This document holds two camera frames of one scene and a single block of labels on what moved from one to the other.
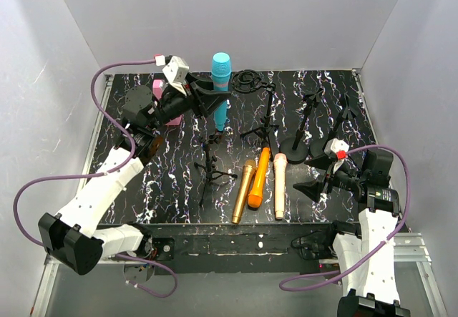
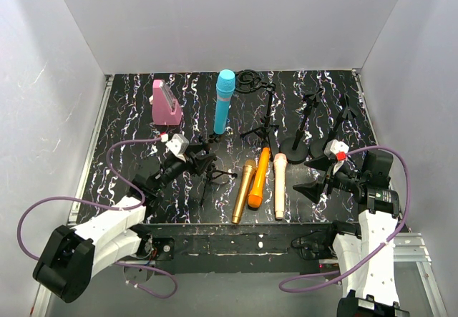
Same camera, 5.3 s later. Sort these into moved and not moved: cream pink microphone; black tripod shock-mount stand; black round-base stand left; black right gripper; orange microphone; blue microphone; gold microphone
Moved: blue microphone
Not moved: black tripod shock-mount stand; black right gripper; gold microphone; black round-base stand left; orange microphone; cream pink microphone
